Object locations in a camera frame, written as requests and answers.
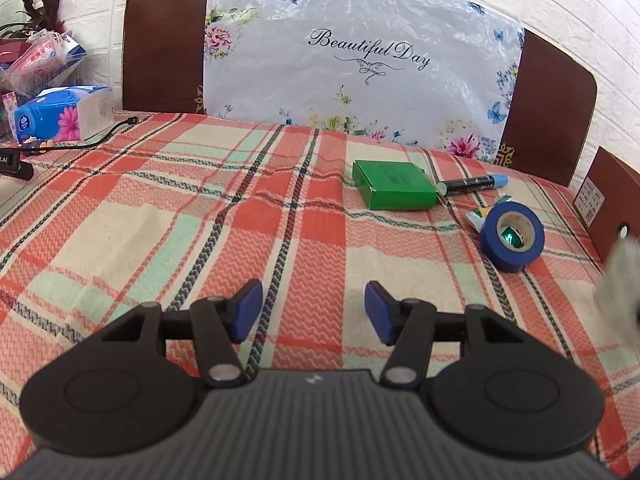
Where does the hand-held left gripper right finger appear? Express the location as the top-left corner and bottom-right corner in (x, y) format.
(364, 281), (527, 387)

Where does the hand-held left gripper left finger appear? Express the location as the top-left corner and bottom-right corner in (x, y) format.
(102, 279), (264, 387)

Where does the green box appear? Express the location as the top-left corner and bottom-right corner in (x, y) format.
(352, 160), (439, 211)

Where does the small colourful packet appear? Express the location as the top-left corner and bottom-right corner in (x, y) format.
(465, 195), (510, 233)

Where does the blue tape roll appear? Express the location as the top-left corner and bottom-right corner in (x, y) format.
(480, 202), (546, 274)

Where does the black marker with blue cap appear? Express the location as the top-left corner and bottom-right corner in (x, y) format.
(436, 173), (509, 197)

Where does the brown cardboard box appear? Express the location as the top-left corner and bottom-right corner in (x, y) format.
(574, 147), (640, 264)

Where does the plaid tablecloth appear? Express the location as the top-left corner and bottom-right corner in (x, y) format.
(0, 110), (640, 480)

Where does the floral plastic-wrapped board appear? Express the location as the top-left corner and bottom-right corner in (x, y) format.
(202, 0), (526, 162)

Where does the brown wooden chair back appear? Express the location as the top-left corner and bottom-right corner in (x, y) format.
(122, 0), (217, 114)
(500, 28), (599, 187)

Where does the blue tissue pack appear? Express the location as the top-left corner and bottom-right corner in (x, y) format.
(13, 85), (115, 144)

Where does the black device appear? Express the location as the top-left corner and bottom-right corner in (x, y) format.
(0, 148), (35, 180)

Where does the clear plastic bag of packets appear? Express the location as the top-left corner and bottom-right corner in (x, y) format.
(0, 30), (89, 106)

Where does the dark red plant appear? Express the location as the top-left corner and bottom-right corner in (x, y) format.
(0, 0), (77, 41)

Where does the black cable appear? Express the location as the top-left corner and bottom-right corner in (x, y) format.
(20, 117), (139, 154)

